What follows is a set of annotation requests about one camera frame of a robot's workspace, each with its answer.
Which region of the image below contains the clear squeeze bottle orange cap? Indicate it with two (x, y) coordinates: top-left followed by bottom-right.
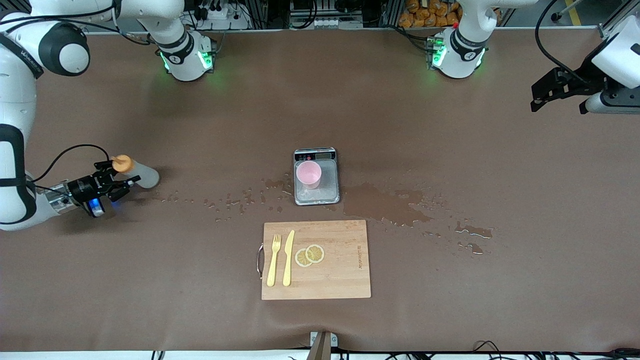
(111, 154), (160, 189)

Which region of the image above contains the pink plastic cup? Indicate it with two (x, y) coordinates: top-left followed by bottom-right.
(295, 160), (323, 190)

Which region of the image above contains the orange snack packages pile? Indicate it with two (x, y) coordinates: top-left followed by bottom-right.
(398, 0), (463, 28)

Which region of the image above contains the yellow plastic fork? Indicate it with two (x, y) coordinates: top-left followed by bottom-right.
(266, 234), (282, 288)

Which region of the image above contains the yellow plastic knife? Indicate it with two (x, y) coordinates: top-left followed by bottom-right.
(282, 229), (296, 287)

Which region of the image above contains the water puddle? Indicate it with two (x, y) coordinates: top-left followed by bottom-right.
(342, 182), (435, 228)

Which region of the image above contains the white power strip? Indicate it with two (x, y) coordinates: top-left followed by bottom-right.
(192, 0), (251, 31)
(313, 16), (363, 29)

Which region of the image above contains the silver digital kitchen scale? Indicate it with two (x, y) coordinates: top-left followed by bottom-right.
(293, 147), (341, 206)

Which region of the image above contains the wooden cutting board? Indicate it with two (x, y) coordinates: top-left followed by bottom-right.
(257, 220), (372, 301)

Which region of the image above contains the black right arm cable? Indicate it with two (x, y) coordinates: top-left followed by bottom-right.
(30, 144), (112, 183)

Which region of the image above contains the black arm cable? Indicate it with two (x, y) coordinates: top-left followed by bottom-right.
(535, 0), (576, 81)
(30, 144), (112, 183)

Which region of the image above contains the aluminium frame rail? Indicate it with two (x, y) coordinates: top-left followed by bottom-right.
(597, 0), (631, 38)

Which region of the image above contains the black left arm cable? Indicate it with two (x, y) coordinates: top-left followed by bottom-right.
(535, 0), (576, 81)

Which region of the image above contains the grey metal mount bracket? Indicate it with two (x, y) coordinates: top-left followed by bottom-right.
(307, 331), (339, 360)

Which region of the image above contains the black floor cable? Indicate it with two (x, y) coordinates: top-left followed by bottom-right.
(472, 340), (640, 360)

